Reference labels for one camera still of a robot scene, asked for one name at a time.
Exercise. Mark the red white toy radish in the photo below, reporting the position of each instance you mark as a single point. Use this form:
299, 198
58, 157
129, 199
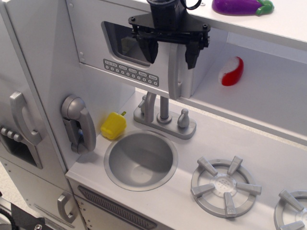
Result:
231, 72

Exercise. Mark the grey stove burner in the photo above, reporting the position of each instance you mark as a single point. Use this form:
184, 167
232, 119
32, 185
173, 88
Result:
291, 210
224, 188

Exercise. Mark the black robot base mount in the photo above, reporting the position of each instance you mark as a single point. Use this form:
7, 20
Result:
14, 218

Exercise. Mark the white toy microwave door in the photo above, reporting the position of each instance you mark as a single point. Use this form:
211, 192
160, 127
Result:
104, 42

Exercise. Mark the grey lower fridge handle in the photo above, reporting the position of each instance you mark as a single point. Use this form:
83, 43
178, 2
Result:
67, 207

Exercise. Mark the grey oven vent panel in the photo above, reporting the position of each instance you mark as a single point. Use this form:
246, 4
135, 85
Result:
118, 210

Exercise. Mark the grey toy telephone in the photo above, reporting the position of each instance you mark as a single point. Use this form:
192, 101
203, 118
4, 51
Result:
79, 125

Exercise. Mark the grey ice dispenser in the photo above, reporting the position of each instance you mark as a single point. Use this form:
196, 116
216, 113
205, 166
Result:
16, 145

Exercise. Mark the yellow toy bell pepper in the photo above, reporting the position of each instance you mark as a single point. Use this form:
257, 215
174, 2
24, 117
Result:
114, 125

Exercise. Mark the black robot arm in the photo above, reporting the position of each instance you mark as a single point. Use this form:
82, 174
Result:
165, 2

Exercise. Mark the grey toy faucet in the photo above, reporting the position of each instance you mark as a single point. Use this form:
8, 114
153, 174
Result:
161, 118

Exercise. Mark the purple toy eggplant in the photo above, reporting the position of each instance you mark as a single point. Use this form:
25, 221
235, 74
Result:
243, 7

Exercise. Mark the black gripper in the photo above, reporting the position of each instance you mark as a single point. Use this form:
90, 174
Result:
170, 23

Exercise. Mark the grey fridge door handle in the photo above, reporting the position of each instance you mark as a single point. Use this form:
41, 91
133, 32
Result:
17, 103

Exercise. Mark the round metal sink bowl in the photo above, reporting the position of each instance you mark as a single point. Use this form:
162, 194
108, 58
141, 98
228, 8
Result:
141, 161

